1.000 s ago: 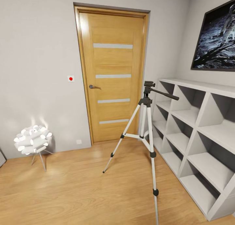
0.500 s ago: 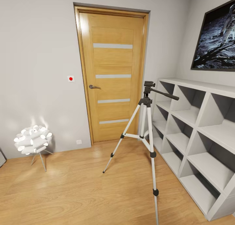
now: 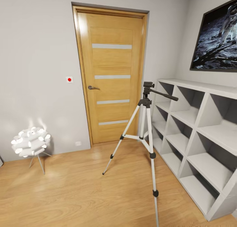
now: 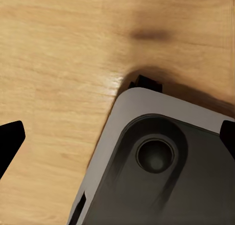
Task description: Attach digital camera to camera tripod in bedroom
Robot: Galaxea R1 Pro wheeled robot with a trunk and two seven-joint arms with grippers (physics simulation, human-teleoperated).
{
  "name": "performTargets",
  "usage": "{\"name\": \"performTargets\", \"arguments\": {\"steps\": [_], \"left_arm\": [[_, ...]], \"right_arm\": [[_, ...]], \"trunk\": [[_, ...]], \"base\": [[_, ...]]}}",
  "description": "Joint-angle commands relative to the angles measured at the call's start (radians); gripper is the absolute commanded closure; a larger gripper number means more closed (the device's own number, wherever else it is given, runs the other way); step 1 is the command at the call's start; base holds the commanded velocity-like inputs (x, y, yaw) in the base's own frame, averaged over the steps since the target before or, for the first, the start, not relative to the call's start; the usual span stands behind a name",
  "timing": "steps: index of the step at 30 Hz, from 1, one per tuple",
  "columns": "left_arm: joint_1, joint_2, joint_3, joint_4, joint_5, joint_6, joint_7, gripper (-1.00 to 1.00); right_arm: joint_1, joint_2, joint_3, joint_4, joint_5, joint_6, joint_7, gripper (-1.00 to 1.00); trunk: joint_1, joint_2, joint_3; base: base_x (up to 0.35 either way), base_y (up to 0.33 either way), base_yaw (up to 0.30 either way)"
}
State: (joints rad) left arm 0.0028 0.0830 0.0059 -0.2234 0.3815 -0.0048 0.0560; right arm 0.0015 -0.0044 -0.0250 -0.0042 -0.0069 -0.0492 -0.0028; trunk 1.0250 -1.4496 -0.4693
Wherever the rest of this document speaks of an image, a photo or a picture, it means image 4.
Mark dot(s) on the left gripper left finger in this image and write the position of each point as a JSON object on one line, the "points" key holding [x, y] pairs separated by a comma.
{"points": [[12, 136]]}

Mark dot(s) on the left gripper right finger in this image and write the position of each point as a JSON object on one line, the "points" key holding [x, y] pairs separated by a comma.
{"points": [[227, 136]]}

